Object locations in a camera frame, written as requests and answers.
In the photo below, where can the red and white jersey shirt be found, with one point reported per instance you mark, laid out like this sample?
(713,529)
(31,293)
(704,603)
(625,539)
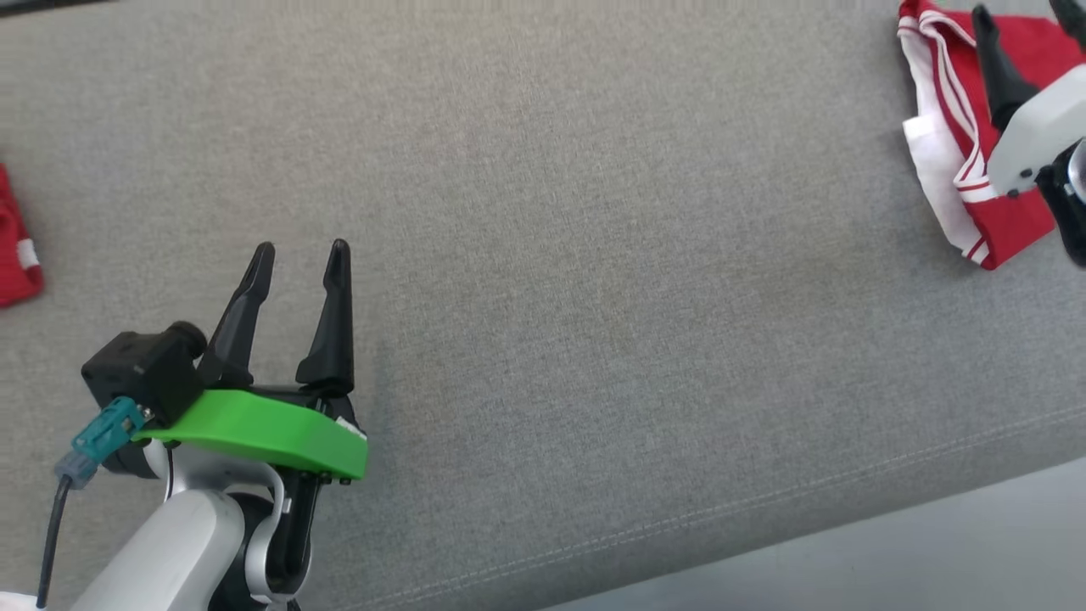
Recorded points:
(950,119)

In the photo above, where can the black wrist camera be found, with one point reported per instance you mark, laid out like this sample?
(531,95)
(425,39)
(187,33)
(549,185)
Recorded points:
(1071,199)
(144,369)

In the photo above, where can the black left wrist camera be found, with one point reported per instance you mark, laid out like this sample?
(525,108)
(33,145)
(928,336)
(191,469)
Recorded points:
(144,369)

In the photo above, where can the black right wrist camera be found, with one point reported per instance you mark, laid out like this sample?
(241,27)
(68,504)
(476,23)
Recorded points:
(1071,199)

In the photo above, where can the red shorts with white label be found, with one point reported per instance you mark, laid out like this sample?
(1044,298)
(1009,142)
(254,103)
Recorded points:
(15,246)

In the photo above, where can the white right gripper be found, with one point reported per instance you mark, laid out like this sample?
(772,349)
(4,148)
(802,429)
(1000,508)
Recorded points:
(1039,127)

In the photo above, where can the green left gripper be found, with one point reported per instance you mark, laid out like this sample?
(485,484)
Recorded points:
(263,428)

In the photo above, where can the grey fabric sofa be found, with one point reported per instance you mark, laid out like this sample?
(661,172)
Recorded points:
(594,297)

